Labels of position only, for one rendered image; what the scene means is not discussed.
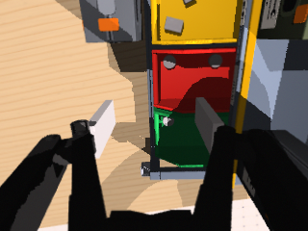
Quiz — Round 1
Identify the dark grey bin shelf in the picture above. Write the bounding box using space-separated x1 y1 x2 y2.
141 0 308 180

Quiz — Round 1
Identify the green open bin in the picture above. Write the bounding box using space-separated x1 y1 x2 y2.
153 107 210 167

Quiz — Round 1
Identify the yellow open bin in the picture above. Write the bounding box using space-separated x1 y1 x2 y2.
150 0 243 44

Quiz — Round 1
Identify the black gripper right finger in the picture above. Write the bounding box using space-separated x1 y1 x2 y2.
188 97 308 231

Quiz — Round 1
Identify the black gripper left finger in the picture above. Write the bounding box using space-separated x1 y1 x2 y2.
0 100 116 231

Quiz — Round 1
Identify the red bin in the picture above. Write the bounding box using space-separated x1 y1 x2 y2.
152 46 237 114

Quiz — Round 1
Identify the yellow flat bar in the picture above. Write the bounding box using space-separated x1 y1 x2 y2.
233 0 263 189

